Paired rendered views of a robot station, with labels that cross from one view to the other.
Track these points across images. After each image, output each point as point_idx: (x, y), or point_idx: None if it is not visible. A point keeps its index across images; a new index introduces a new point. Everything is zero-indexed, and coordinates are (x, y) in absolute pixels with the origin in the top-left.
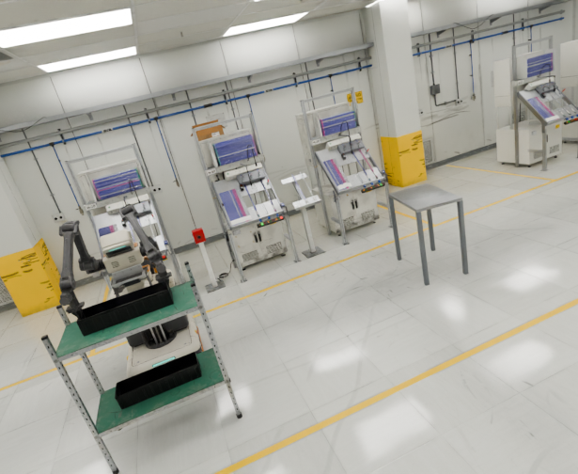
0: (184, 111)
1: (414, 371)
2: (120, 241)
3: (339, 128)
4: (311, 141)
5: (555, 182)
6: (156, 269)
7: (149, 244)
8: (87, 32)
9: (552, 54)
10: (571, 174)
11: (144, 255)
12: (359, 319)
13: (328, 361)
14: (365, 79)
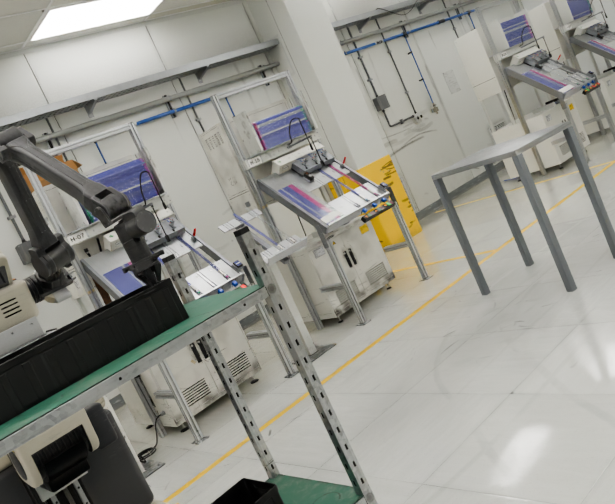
0: None
1: None
2: None
3: (286, 134)
4: (247, 161)
5: None
6: (124, 241)
7: (95, 184)
8: None
9: (524, 16)
10: None
11: (38, 296)
12: (506, 368)
13: (518, 434)
14: (278, 97)
